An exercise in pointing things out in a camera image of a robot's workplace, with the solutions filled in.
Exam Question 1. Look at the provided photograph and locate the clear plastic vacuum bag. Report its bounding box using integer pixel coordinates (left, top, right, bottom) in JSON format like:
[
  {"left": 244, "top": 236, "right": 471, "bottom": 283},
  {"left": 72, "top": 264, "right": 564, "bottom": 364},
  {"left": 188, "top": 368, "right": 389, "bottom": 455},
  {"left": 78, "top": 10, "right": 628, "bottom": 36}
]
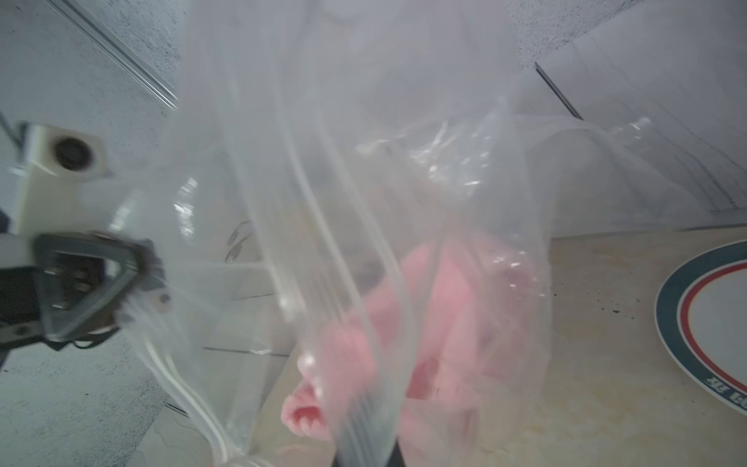
[{"left": 111, "top": 1, "right": 705, "bottom": 466}]

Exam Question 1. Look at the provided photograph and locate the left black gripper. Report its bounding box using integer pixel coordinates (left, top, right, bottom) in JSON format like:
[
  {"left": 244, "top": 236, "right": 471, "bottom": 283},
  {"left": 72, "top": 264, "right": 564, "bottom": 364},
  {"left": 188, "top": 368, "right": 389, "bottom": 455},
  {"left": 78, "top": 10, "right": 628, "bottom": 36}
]
[{"left": 1, "top": 232, "right": 172, "bottom": 365}]

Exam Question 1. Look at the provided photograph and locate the pink fluffy towel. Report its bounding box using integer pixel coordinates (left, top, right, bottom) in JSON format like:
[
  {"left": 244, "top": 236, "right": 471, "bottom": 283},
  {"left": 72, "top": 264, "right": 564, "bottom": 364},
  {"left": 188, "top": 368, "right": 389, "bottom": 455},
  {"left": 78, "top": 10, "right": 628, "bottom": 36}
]
[{"left": 280, "top": 233, "right": 537, "bottom": 441}]

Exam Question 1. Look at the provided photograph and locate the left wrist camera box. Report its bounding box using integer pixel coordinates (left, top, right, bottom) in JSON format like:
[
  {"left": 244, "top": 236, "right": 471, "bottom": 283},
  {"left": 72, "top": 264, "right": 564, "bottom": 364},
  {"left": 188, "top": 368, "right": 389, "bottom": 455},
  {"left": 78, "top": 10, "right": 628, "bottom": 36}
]
[{"left": 10, "top": 124, "right": 111, "bottom": 237}]

